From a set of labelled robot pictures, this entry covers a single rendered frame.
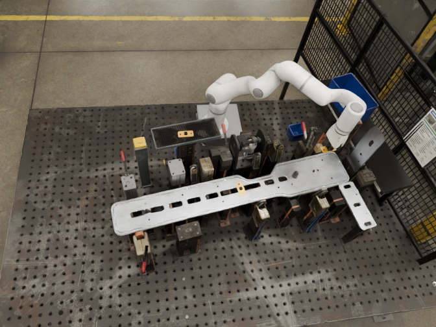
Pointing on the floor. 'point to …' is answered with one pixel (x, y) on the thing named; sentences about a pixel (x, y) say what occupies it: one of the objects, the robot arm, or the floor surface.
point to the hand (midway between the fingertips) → (330, 146)
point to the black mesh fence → (378, 93)
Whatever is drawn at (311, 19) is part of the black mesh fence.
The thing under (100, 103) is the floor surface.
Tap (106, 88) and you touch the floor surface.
